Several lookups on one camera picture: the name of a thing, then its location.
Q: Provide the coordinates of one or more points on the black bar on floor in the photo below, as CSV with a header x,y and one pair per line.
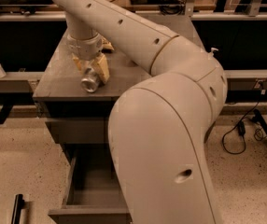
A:
x,y
18,205

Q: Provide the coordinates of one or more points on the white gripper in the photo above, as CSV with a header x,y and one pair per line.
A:
x,y
84,48

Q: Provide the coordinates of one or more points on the white pump bottle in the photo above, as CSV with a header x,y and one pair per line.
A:
x,y
212,52

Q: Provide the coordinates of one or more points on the brown chip bag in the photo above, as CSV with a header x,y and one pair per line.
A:
x,y
107,45

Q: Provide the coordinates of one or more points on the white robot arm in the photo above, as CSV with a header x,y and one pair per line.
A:
x,y
157,128

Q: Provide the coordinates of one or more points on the grey drawer cabinet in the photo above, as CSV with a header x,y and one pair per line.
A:
x,y
59,90

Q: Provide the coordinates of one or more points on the closed top drawer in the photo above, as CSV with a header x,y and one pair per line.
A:
x,y
78,131

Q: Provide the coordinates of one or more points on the open middle drawer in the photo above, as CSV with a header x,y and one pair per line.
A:
x,y
93,194

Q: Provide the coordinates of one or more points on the silver redbull can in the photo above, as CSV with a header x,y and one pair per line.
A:
x,y
90,81

